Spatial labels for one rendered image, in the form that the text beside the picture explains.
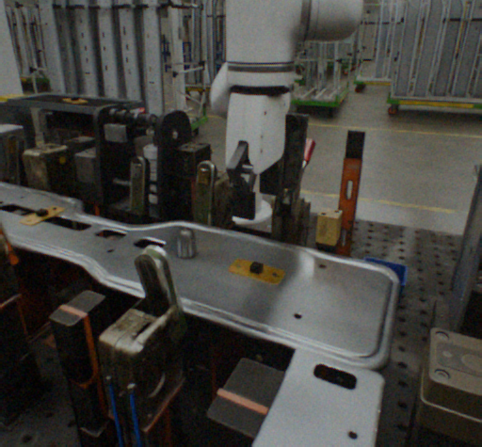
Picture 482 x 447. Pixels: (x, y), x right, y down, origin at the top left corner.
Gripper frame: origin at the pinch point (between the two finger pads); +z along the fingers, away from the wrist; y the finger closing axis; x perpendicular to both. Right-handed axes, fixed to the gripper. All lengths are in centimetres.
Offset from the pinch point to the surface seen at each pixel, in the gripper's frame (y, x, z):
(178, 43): -559, -385, -1
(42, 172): -12, -60, 9
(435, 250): -77, 29, 42
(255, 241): -8.6, -3.8, 12.2
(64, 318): 19.7, -19.3, 13.2
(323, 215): -10.8, 7.2, 5.8
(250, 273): 1.2, -0.4, 11.9
